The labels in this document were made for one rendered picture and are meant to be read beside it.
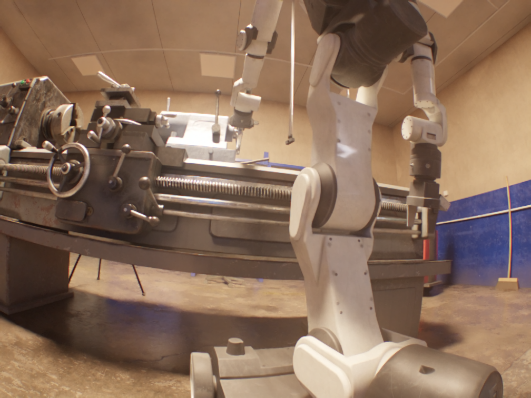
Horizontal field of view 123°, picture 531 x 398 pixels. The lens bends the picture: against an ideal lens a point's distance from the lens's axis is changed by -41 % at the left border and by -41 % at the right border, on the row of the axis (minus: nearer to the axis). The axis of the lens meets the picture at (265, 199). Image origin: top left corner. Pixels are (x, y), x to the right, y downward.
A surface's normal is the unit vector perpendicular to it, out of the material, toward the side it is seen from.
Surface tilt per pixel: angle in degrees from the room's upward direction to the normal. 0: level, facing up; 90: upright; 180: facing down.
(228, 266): 90
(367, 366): 57
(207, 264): 90
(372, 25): 115
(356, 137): 96
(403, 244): 90
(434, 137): 105
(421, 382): 44
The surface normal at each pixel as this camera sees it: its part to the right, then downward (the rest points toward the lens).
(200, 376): 0.24, -0.83
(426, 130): -0.05, 0.06
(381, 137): 0.16, -0.18
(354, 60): -0.60, 0.75
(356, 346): 0.30, -0.70
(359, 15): -0.95, -0.13
